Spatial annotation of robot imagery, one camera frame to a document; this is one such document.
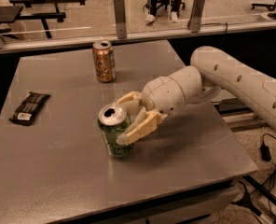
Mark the green soda can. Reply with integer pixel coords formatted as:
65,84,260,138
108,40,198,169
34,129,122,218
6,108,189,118
98,104,133,158

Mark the orange soda can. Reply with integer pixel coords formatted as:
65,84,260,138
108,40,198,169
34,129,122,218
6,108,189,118
92,41,116,82

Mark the black snack bar wrapper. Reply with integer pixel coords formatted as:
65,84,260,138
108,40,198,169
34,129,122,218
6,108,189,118
9,91,50,126

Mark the metal rail frame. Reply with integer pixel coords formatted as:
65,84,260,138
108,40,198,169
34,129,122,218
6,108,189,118
0,19,276,56

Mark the black office chair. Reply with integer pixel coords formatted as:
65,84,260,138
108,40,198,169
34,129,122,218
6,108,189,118
145,0,186,24

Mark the metal bracket middle post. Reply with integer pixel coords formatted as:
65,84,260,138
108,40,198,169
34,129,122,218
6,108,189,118
114,0,127,39

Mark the metal bracket right post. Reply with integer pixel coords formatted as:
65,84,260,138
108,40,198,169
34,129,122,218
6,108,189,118
187,0,205,33

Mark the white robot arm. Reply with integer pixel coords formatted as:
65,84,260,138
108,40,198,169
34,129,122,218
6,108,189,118
117,46,276,145

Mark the black bench table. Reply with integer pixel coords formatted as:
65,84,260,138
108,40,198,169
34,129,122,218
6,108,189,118
0,0,88,38

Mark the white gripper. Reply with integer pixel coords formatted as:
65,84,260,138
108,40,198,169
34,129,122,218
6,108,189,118
116,77,186,146

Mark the black power adapter with cable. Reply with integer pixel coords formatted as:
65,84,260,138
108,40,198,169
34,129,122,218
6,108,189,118
260,133,276,161

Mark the black tripod stand leg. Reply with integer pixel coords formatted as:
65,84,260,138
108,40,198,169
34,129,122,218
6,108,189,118
233,168,276,217

